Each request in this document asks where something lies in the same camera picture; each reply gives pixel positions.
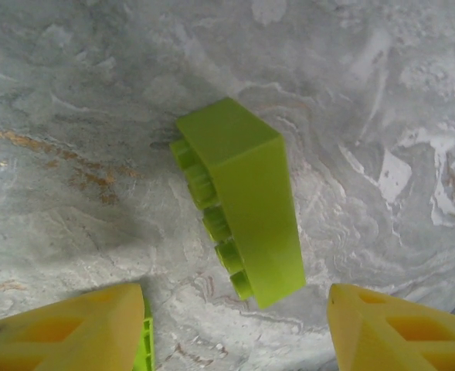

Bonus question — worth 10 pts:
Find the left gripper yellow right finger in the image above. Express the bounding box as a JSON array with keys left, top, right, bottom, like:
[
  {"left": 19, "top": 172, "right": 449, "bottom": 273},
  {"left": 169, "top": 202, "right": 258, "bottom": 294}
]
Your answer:
[{"left": 326, "top": 282, "right": 455, "bottom": 371}]

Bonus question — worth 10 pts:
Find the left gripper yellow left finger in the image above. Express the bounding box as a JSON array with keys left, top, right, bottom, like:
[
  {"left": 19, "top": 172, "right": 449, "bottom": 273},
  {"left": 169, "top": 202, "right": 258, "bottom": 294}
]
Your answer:
[{"left": 0, "top": 282, "right": 146, "bottom": 371}]

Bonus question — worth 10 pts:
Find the green long lego brick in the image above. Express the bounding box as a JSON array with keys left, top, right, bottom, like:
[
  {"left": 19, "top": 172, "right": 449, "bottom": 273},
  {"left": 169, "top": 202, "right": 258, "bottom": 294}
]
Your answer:
[
  {"left": 133, "top": 297, "right": 157, "bottom": 371},
  {"left": 168, "top": 97, "right": 307, "bottom": 310}
]

